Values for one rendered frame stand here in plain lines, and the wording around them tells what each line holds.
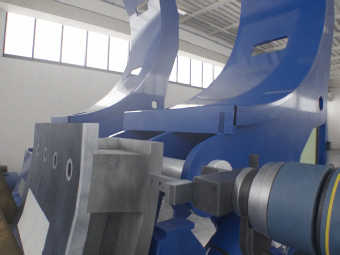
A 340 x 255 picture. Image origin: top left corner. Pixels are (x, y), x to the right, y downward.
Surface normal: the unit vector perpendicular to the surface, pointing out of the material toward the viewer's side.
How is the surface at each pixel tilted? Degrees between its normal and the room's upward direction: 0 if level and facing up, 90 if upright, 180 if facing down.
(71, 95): 90
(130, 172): 90
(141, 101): 90
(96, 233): 90
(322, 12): 68
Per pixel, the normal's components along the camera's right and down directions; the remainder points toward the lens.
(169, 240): 0.64, 0.01
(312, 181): -0.50, -0.76
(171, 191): -0.78, -0.02
